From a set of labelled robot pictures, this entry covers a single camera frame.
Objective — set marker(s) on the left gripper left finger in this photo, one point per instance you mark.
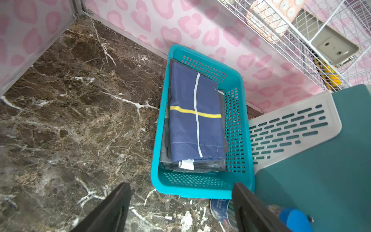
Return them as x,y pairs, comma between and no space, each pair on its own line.
111,214

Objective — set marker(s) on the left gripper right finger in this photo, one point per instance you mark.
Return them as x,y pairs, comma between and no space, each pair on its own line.
251,214

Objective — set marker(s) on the dark grey checked pillowcase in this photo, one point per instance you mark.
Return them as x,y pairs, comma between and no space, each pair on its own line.
221,162

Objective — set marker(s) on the navy blue pillowcase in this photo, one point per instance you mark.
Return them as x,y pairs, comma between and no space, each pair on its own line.
185,127

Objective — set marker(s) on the teal plastic basket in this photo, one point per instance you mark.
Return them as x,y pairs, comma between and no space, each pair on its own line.
239,158

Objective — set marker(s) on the blue lid pencil jar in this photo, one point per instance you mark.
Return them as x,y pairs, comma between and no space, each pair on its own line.
294,219

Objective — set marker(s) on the white desktop file organizer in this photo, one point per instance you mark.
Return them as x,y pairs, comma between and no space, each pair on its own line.
288,131

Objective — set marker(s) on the green folder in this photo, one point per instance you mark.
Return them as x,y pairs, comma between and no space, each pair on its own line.
332,181

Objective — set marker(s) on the yellow utility knife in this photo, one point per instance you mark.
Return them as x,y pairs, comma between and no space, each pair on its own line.
329,77

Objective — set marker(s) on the grey stapler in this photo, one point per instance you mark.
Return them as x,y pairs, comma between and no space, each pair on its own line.
337,49

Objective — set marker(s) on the white wire wall shelf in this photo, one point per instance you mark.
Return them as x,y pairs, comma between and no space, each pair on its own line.
273,21

